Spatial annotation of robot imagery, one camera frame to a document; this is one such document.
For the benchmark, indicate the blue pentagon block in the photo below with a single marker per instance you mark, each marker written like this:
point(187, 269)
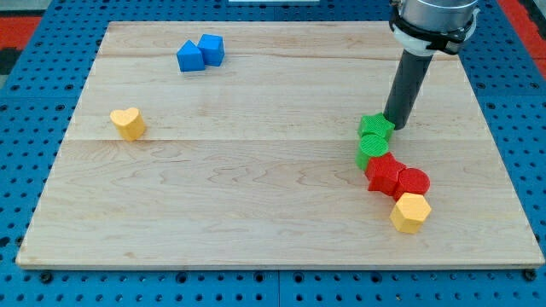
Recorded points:
point(189, 58)

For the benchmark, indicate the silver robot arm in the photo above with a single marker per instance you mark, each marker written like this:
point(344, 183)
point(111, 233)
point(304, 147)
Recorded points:
point(424, 27)

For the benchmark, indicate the green cylinder block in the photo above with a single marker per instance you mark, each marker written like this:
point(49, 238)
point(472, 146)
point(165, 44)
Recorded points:
point(370, 146)

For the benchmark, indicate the yellow heart block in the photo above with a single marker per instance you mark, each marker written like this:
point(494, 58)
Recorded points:
point(129, 123)

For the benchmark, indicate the red cylinder block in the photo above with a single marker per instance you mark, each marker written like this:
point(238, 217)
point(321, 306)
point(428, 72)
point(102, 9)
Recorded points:
point(411, 180)

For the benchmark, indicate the green star block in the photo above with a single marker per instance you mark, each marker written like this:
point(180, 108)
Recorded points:
point(375, 124)

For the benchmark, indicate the yellow hexagon block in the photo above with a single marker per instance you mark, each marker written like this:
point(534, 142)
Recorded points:
point(409, 213)

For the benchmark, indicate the wooden board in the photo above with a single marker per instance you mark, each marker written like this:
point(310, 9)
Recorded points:
point(251, 165)

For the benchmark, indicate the red star block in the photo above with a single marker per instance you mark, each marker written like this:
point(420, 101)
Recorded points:
point(382, 173)

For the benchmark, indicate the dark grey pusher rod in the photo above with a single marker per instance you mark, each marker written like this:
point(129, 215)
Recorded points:
point(406, 85)

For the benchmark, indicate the blue cube block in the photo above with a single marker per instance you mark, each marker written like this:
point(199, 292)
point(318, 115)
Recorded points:
point(212, 49)

